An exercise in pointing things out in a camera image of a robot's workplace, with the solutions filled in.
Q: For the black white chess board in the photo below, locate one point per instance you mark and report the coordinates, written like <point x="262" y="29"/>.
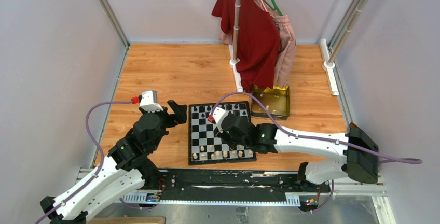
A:
<point x="203" y="146"/>

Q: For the red t-shirt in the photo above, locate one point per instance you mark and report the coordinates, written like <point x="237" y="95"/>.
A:
<point x="258" y="41"/>

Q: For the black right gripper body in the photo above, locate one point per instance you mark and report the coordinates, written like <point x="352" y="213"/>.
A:
<point x="225" y="135"/>

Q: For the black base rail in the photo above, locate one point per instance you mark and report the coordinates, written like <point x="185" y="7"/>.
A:
<point x="227" y="187"/>

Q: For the pink garment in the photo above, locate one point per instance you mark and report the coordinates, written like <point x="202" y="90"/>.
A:
<point x="288" y="42"/>

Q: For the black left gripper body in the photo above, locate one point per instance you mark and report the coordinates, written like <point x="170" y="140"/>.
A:
<point x="167" y="120"/>

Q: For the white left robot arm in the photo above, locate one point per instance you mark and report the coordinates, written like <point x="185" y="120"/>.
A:
<point x="101" y="187"/>

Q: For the yellow metal tin box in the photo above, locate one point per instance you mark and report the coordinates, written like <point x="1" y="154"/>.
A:
<point x="277" y="101"/>

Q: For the brown cloth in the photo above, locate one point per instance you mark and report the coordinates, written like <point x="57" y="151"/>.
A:
<point x="354" y="126"/>

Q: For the white right rack foot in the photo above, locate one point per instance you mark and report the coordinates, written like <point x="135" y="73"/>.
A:
<point x="328" y="67"/>

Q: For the white clothes rack stand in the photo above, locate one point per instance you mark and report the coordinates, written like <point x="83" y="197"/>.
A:
<point x="234" y="60"/>

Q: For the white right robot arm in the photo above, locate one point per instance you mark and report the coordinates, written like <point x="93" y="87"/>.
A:
<point x="345" y="154"/>

